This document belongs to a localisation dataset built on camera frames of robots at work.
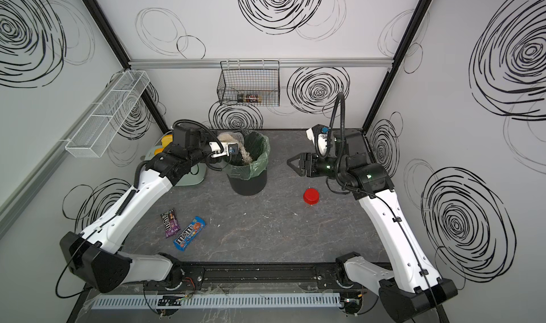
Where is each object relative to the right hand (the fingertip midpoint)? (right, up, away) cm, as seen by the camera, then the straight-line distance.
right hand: (295, 163), depth 64 cm
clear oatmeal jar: (-23, +9, +15) cm, 29 cm away
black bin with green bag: (-16, -7, +13) cm, 22 cm away
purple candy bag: (-49, -26, +21) cm, 59 cm away
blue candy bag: (-40, -29, +19) cm, 53 cm away
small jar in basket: (-20, +26, +25) cm, 41 cm away
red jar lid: (+10, -17, +29) cm, 35 cm away
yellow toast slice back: (-52, +8, +22) cm, 57 cm away
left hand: (-28, +10, +12) cm, 32 cm away
